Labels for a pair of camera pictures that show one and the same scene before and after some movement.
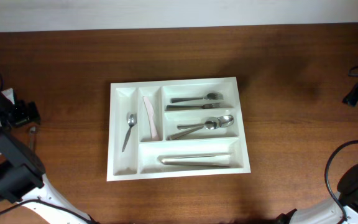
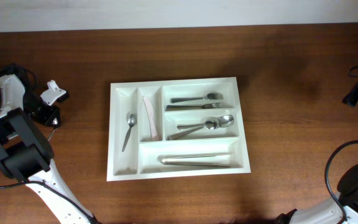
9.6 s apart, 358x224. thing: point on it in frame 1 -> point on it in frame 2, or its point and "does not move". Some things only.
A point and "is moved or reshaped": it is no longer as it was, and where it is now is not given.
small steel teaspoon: (33, 129) is moved or reshaped
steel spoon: (224, 121) does not move
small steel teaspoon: (132, 119) does not move
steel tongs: (210, 159) does not move
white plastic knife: (150, 112) does not move
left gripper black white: (20, 114) -> (46, 117)
